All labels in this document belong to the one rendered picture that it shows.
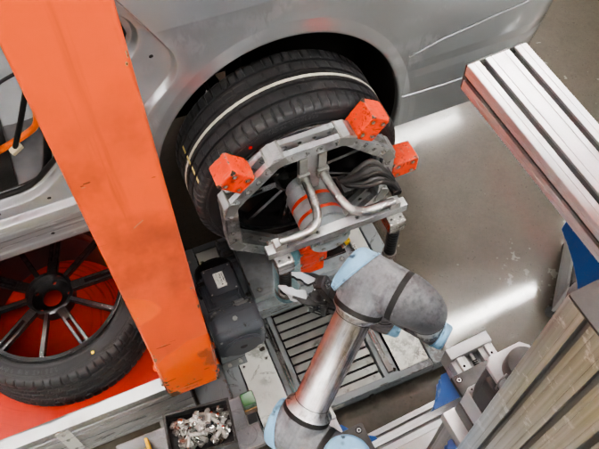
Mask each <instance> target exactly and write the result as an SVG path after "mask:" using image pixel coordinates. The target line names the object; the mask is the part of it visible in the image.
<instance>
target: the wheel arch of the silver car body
mask: <svg viewBox="0 0 599 449"><path fill-rule="evenodd" d="M298 49H319V50H325V51H329V52H334V53H338V54H340V55H342V56H344V57H346V58H348V59H349V60H351V61H353V62H354V63H355V64H356V65H357V66H358V67H359V68H360V69H361V71H362V72H363V74H364V75H365V78H366V79H367V81H368V83H369V84H370V86H371V87H372V89H373V90H374V92H375V93H376V95H377V96H378V98H379V100H380V102H381V103H382V105H383V107H384V109H385V110H386V111H387V113H388V114H389V116H390V118H391V120H392V122H393V125H394V126H395V124H396V122H397V119H398V114H399V111H400V105H401V97H402V96H401V83H400V78H399V74H398V70H397V68H396V66H395V64H394V62H393V61H392V59H391V58H390V57H389V56H388V55H387V54H386V53H385V52H384V51H383V50H382V49H381V48H380V47H379V46H378V45H377V44H375V43H374V42H372V41H370V40H368V39H366V38H364V37H361V36H358V35H355V34H351V33H348V32H342V31H334V30H316V31H307V32H300V33H296V34H292V35H288V36H285V37H279V38H277V39H274V40H271V41H268V42H266V43H264V44H262V45H258V46H256V47H254V48H252V49H250V50H249V51H247V52H245V53H242V54H240V55H239V56H237V57H235V58H234V59H232V60H231V61H229V62H228V63H226V64H225V65H223V66H222V67H221V68H219V69H218V70H216V71H215V72H214V73H213V74H211V75H210V76H209V77H208V78H206V79H205V80H204V81H203V82H202V83H201V84H200V85H199V86H198V87H197V88H196V89H195V90H194V91H193V92H192V93H191V94H190V95H189V96H188V98H187V99H186V100H185V101H184V103H183V104H182V105H181V107H180V108H179V109H178V111H177V112H176V114H175V116H174V117H173V118H172V120H171V121H170V123H169V125H168V128H167V130H166V132H165V134H164V136H163V138H162V141H161V144H160V149H159V153H158V158H159V160H160V154H161V150H162V146H163V143H164V140H165V138H166V135H167V133H168V130H169V128H170V126H171V124H172V123H173V121H174V119H175V118H180V117H183V116H185V115H187V114H188V113H189V111H190V110H191V109H192V107H193V105H194V104H195V103H197V101H198V100H199V99H200V98H201V97H202V96H203V95H204V94H205V93H206V88H205V86H204V83H205V82H206V81H207V84H208V82H209V81H210V80H211V79H212V78H213V76H214V75H215V74H217V73H219V72H222V71H225V66H226V65H227V64H229V63H230V62H232V61H234V60H236V59H237V58H239V57H241V59H242V65H245V64H248V63H251V62H252V61H255V60H258V59H261V58H263V57H266V56H267V57H268V56H269V55H271V54H274V53H280V52H287V51H290V50H298ZM242 65H241V66H242Z"/></svg>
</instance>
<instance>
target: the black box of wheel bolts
mask: <svg viewBox="0 0 599 449"><path fill-rule="evenodd" d="M162 419H163V424H164V429H165V434H166V439H167V444H168V449H240V447H239V444H238V438H237V435H236V431H235V426H234V420H233V415H232V412H231V407H230V404H229V400H228V397H226V398H222V399H218V400H216V401H212V402H208V403H205V404H199V405H195V406H192V407H188V408H185V409H182V410H178V411H174V412H169V413H165V414H162Z"/></svg>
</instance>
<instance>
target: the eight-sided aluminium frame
mask: <svg viewBox="0 0 599 449"><path fill-rule="evenodd" d="M314 140H315V141H314ZM311 141H314V142H312V143H308V142H311ZM303 143H307V144H304V145H301V144H303ZM299 145H301V146H299ZM341 146H348V147H350V148H353V149H356V150H359V151H363V152H366V153H369V154H372V155H373V159H377V160H378V161H380V162H381V163H382V164H383V165H384V166H385V167H389V169H390V171H391V173H392V168H393V163H394V159H395V158H396V157H395V153H396V151H395V150H394V148H393V146H392V145H391V143H390V141H389V139H388V137H387V136H385V135H382V134H378V135H377V136H376V137H375V138H374V139H373V140H372V141H366V140H360V139H357V135H356V133H355V132H354V130H353V128H352V127H351V125H350V123H349V122H348V121H347V120H343V119H340V120H337V121H332V122H331V123H329V124H326V125H323V126H320V127H316V128H313V129H310V130H308V131H305V132H302V133H299V134H296V135H292V136H289V137H286V138H283V139H281V140H278V141H276V140H274V141H272V142H271V143H268V144H266V145H265V146H264V147H263V148H261V149H260V150H259V152H258V154H257V155H256V156H255V157H254V158H253V159H252V160H251V161H250V162H249V165H250V168H251V170H252V172H253V174H254V176H255V180H254V181H253V182H252V183H251V184H250V185H249V186H248V187H247V188H246V189H245V190H244V191H243V192H242V193H237V192H230V191H226V190H221V192H220V193H219V194H218V195H217V202H218V205H219V210H220V215H221V220H222V225H223V232H224V235H225V237H226V240H227V243H228V245H229V247H230V249H232V250H236V251H245V252H251V253H258V254H264V255H265V252H264V247H265V246H266V245H267V241H271V240H273V239H276V238H278V237H281V236H285V235H288V234H291V233H295V232H297V231H299V230H300V229H299V227H297V228H294V229H291V230H290V231H287V232H284V233H279V234H272V233H263V232H257V231H252V230H247V229H242V228H240V222H239V215H238V209H239V207H240V206H241V205H242V204H243V203H244V202H245V201H246V200H247V199H248V198H249V197H250V196H251V195H252V194H253V193H254V192H255V191H256V190H258V189H259V188H260V187H261V186H262V185H263V184H264V183H265V182H266V181H267V180H268V179H269V178H270V177H271V176H272V175H273V174H274V173H275V172H276V171H277V170H278V169H279V168H281V167H283V166H285V165H288V164H291V163H293V162H296V161H299V160H300V159H304V158H309V157H312V156H315V155H317V154H318V153H320V152H323V151H329V150H332V149H335V148H338V147H341ZM388 191H389V189H388V187H387V185H385V184H380V185H377V186H375V187H373V188H369V189H359V190H358V191H357V192H355V193H354V194H353V195H352V196H351V197H350V198H349V199H348V201H349V202H350V203H352V204H354V205H356V206H368V205H372V204H374V203H376V202H377V201H379V200H382V199H383V198H384V196H385V195H386V194H387V193H388ZM370 193H371V194H370ZM369 194H370V195H369ZM361 201H362V202H361Z"/></svg>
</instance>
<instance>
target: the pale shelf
mask: <svg viewBox="0 0 599 449"><path fill-rule="evenodd" d="M229 404H230V407H231V412H232V415H233V420H234V426H235V431H236V435H237V438H238V444H239V447H240V449H259V448H260V447H262V446H265V445H267V444H266V442H265V439H264V434H263V431H262V429H261V427H260V424H259V422H257V423H254V424H252V425H249V424H248V422H247V420H246V417H245V416H246V415H245V413H244V410H243V408H242V404H241V400H240V397H239V396H237V397H236V398H233V399H231V400H229ZM146 437H147V438H148V439H149V441H150V444H151V447H152V449H168V444H167V439H166V434H165V429H164V427H162V428H160V429H156V430H154V431H152V432H149V433H147V434H144V435H142V436H139V437H136V438H134V439H131V440H129V441H127V442H125V443H122V444H120V445H117V446H116V448H117V449H144V448H146V449H147V447H146V444H145V442H144V439H145V438H146Z"/></svg>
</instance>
